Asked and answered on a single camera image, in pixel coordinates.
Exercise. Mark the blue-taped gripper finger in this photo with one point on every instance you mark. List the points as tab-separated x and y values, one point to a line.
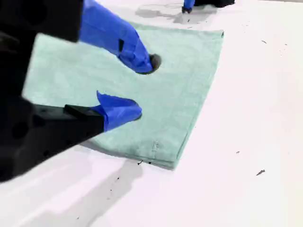
188	5
118	111
113	35

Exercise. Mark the pale green T-shirt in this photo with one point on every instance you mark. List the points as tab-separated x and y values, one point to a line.
177	82

